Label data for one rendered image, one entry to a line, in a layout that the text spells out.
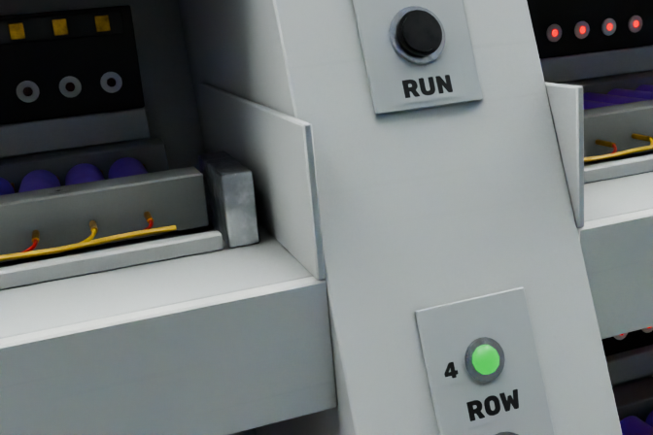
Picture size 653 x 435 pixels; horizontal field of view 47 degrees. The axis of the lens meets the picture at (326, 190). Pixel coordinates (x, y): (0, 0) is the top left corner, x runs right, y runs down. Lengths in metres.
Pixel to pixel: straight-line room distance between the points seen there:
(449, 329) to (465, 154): 0.06
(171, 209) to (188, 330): 0.08
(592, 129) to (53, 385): 0.26
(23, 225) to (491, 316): 0.17
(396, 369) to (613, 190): 0.13
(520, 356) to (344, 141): 0.09
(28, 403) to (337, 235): 0.10
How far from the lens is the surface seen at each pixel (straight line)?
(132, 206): 0.30
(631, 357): 0.50
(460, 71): 0.27
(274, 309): 0.24
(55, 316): 0.25
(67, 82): 0.41
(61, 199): 0.30
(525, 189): 0.27
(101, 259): 0.28
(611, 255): 0.29
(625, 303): 0.31
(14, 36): 0.41
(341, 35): 0.26
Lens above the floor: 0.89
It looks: 5 degrees up
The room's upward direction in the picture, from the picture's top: 11 degrees counter-clockwise
